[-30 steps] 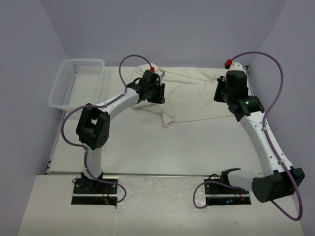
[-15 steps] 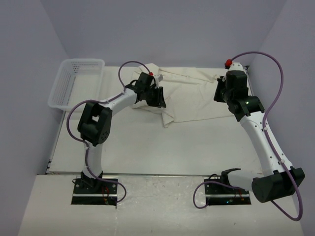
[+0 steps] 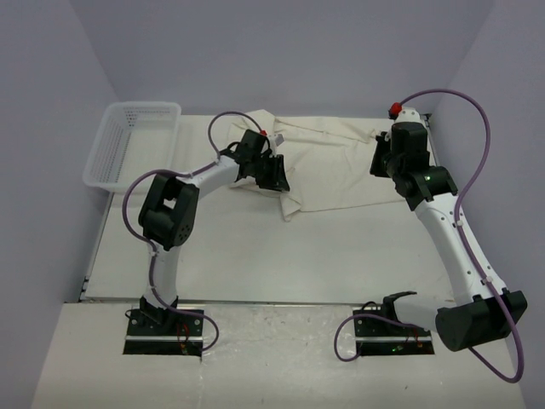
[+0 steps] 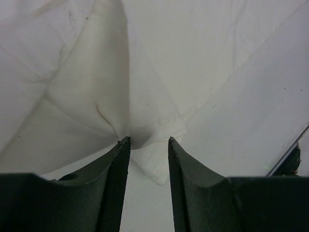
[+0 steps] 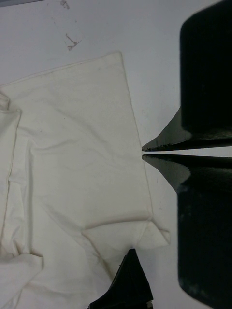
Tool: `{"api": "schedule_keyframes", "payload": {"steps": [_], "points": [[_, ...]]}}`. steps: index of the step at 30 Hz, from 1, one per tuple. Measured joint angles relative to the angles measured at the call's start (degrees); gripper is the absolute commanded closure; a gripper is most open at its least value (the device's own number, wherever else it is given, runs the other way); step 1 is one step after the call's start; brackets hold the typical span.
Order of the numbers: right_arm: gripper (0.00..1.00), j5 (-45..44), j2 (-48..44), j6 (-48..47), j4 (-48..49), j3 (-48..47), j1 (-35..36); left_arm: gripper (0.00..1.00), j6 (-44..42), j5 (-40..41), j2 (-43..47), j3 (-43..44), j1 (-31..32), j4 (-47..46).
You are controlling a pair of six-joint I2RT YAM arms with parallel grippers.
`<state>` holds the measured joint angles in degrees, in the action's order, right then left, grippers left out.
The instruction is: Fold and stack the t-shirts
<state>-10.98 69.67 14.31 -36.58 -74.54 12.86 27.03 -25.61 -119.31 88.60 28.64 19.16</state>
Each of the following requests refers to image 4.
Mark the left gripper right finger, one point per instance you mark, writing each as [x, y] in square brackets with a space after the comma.
[204, 201]

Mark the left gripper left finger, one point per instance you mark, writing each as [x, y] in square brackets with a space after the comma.
[87, 200]

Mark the cream white t shirt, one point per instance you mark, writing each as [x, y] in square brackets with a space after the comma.
[78, 75]

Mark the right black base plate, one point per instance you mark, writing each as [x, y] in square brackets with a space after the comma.
[288, 164]

